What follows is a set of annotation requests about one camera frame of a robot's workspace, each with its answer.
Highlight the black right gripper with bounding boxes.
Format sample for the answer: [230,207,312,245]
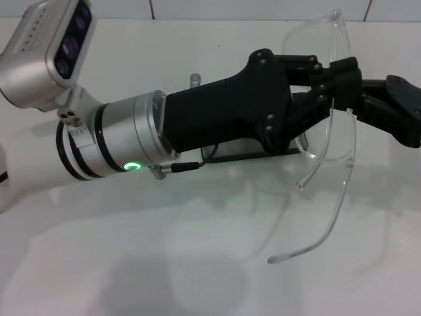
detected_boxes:
[351,74,421,148]

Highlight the black cable with metal connector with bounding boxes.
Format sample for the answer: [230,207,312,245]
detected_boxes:
[149,141,220,181]

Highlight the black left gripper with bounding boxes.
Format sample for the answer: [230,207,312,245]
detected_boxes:
[162,48,295,155]

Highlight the black glasses case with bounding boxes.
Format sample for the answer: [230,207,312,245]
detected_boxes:
[200,130,306,164]

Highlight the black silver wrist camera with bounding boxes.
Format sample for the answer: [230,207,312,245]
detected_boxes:
[0,0,97,113]

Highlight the clear transparent glasses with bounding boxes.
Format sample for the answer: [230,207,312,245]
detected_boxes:
[268,9,359,266]

